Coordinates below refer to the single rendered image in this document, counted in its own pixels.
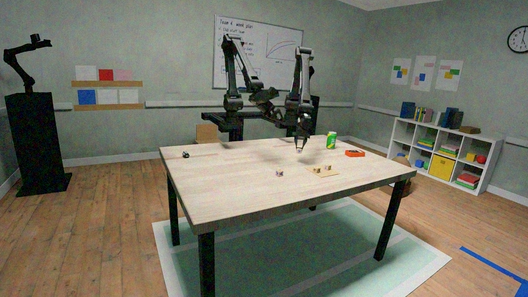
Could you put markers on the tan square mat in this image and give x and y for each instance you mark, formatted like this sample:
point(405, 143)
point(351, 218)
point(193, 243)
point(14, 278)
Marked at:
point(323, 172)

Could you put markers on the green and yellow soda can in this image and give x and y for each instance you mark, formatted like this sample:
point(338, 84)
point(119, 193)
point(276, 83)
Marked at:
point(331, 140)

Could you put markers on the orange pocket multimeter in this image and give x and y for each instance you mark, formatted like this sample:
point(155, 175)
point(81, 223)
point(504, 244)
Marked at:
point(354, 153)

